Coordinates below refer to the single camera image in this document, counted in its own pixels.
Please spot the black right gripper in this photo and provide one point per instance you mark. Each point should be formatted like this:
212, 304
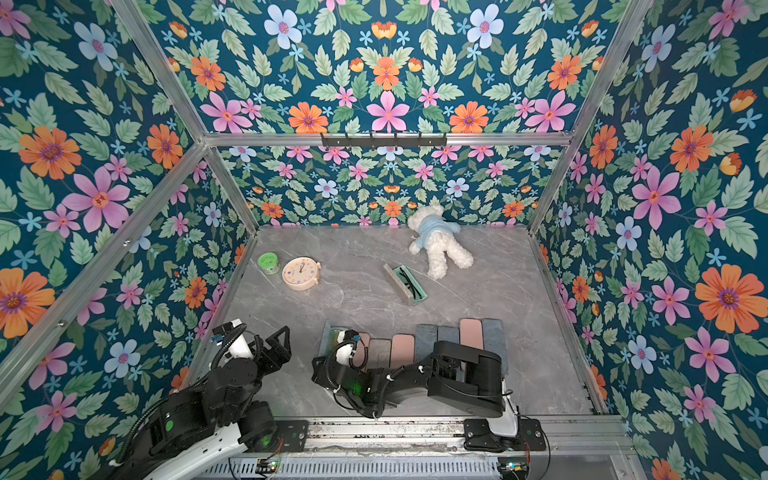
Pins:
327, 365

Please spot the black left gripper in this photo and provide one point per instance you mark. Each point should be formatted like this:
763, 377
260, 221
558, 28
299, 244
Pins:
283, 355

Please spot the pink case with purple glasses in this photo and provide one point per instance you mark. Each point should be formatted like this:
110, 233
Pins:
471, 333

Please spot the grey case with red glasses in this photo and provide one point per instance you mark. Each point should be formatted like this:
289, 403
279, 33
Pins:
494, 340

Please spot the grey case with olive glasses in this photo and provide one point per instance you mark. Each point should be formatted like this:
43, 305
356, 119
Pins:
332, 334

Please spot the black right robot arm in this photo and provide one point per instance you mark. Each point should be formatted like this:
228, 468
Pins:
466, 379

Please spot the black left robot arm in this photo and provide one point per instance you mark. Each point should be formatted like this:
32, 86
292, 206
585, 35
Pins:
224, 398

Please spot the cream round alarm clock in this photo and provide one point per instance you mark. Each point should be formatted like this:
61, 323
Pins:
301, 273

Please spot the green lidded round container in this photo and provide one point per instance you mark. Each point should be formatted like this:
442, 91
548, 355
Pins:
269, 263

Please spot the white teddy bear blue shirt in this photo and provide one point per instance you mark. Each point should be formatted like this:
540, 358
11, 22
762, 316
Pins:
437, 238

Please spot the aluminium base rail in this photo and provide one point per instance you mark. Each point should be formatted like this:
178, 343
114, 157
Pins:
547, 434

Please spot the black hook rail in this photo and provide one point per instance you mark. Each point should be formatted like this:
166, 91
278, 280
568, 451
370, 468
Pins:
383, 140

